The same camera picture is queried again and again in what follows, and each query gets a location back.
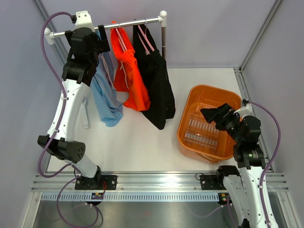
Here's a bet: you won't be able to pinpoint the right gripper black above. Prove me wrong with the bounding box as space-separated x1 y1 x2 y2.
200 103 244 143

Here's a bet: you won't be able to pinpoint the light blue shorts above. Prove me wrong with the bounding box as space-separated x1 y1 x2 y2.
90 29 125 128

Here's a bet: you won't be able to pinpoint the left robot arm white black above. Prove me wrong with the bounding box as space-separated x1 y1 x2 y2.
38 25 110 190

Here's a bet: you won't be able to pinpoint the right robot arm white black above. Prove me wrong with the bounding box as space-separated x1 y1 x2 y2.
200 100 278 228

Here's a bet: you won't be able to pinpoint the orange shorts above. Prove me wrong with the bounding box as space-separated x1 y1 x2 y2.
110 27 151 112

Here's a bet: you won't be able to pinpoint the black shorts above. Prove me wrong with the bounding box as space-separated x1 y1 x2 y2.
133 24 176 130

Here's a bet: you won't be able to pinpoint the orange plastic basket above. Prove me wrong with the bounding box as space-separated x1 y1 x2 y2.
177 85 241 163

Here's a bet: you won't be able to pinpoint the silver white clothes rack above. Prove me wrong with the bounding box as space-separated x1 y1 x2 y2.
43 10 168 129

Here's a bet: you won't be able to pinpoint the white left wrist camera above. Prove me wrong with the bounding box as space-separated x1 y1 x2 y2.
75 10 95 31

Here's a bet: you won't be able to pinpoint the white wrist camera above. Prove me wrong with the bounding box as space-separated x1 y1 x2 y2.
75 10 95 31
234 99 253 118

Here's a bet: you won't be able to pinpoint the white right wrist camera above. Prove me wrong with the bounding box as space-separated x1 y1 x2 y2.
234 99 253 118

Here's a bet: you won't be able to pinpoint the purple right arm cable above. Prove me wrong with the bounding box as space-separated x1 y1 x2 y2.
247 101 282 228

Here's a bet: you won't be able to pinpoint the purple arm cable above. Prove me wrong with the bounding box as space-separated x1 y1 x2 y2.
38 12 76 178
247 101 282 228

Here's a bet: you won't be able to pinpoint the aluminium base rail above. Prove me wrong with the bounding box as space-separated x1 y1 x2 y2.
32 172 289 193

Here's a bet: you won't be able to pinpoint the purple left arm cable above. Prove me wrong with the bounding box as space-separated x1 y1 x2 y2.
38 12 76 178

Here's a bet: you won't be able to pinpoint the white slotted cable duct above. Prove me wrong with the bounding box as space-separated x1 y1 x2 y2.
41 192 219 202

